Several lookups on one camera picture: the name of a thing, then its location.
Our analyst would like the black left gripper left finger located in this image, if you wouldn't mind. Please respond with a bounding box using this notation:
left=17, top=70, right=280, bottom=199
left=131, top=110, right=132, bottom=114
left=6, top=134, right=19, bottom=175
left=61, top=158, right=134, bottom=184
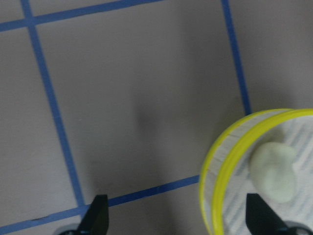
left=77, top=195, right=109, bottom=235

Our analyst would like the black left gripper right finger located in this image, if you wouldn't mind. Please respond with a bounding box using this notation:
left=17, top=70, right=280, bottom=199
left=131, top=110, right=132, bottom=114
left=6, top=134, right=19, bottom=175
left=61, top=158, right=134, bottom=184
left=246, top=193, right=288, bottom=235

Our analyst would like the yellow bamboo steamer lower layer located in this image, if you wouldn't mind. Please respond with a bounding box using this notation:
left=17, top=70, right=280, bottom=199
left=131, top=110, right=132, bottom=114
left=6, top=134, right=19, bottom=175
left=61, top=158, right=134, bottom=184
left=199, top=109, right=313, bottom=235

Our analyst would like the white steamer cloth lower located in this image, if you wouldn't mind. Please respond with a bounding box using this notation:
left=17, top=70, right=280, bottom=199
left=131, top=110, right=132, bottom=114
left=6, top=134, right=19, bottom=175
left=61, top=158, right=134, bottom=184
left=223, top=117, right=313, bottom=235

